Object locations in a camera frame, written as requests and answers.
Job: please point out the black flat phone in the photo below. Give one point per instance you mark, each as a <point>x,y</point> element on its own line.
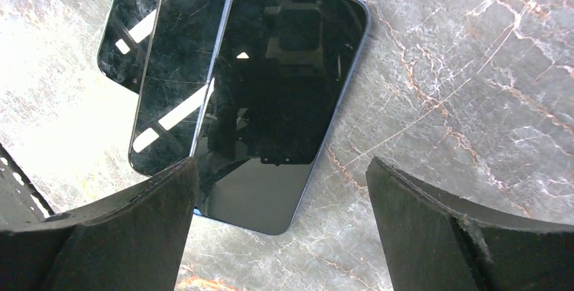
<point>124,45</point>

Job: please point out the dark grey phone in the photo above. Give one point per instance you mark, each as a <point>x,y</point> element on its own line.
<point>174,82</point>

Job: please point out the dark blue edged phone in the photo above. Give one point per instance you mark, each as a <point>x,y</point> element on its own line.
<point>278,74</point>

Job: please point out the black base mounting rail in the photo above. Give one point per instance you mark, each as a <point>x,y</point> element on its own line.
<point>21,202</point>

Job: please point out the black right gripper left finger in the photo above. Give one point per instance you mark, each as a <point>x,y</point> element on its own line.
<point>131,240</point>

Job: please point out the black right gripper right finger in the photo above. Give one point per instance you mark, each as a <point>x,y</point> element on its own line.
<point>434,240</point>

